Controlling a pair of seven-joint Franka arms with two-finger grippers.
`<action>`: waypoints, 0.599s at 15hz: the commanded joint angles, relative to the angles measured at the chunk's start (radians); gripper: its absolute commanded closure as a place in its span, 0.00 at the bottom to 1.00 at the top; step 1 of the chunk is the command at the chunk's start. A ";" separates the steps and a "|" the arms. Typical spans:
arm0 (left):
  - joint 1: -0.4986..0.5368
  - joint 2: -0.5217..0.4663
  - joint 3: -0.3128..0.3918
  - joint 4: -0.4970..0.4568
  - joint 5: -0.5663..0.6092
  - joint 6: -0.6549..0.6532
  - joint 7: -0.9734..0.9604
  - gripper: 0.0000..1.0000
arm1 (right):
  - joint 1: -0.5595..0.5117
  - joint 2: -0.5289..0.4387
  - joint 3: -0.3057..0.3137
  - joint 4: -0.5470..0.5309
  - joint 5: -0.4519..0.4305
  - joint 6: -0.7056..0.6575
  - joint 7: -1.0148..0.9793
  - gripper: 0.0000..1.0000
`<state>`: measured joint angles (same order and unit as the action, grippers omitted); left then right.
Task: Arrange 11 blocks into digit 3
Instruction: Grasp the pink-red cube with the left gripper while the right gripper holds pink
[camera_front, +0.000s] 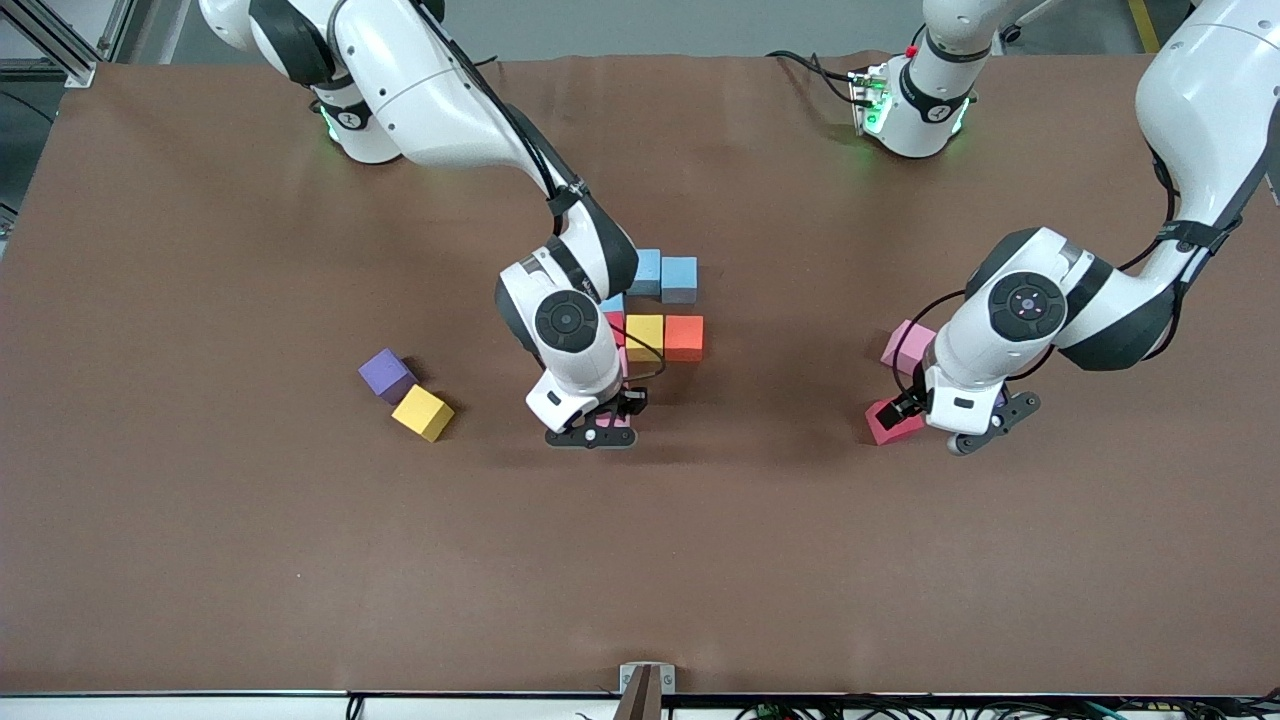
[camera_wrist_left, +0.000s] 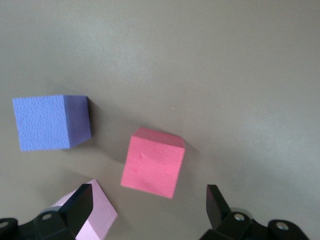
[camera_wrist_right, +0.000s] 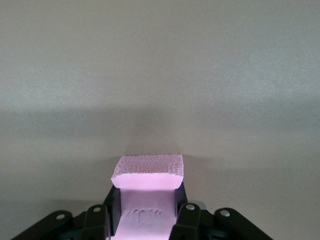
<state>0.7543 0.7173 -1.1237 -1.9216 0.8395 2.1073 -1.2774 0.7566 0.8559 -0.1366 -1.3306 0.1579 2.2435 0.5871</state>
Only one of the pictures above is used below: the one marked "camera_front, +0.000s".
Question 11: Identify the brown table cover sheet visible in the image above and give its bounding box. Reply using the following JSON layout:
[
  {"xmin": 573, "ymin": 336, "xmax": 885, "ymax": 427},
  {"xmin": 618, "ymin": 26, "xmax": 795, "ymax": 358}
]
[{"xmin": 0, "ymin": 50, "xmax": 1280, "ymax": 696}]

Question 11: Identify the orange foam cube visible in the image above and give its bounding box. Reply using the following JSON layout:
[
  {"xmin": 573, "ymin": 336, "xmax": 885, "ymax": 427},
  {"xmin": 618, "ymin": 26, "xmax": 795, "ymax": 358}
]
[{"xmin": 664, "ymin": 314, "xmax": 705, "ymax": 363}]

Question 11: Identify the grey metal bracket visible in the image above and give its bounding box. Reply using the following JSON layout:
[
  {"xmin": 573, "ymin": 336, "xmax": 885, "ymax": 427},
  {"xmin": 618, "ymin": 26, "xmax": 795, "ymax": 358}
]
[{"xmin": 618, "ymin": 662, "xmax": 677, "ymax": 697}]

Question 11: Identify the aluminium frame profile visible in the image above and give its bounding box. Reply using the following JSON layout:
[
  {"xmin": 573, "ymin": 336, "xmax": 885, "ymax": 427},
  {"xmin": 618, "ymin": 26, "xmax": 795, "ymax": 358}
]
[{"xmin": 0, "ymin": 0, "xmax": 136, "ymax": 89}]

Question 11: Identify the tangled black cable bundle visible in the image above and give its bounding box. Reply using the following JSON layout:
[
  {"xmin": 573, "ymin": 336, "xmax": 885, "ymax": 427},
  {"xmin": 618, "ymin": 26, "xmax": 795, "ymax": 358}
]
[{"xmin": 735, "ymin": 697, "xmax": 1280, "ymax": 720}]

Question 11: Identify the yellow foam cube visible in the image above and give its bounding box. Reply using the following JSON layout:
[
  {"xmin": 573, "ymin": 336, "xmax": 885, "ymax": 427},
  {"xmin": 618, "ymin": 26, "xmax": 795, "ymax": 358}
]
[
  {"xmin": 625, "ymin": 314, "xmax": 666, "ymax": 363},
  {"xmin": 391, "ymin": 384, "xmax": 455, "ymax": 443}
]

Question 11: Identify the white table edge rail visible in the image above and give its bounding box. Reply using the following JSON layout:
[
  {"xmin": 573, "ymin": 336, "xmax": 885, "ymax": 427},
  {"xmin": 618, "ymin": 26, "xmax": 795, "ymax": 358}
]
[{"xmin": 0, "ymin": 691, "xmax": 1280, "ymax": 720}]

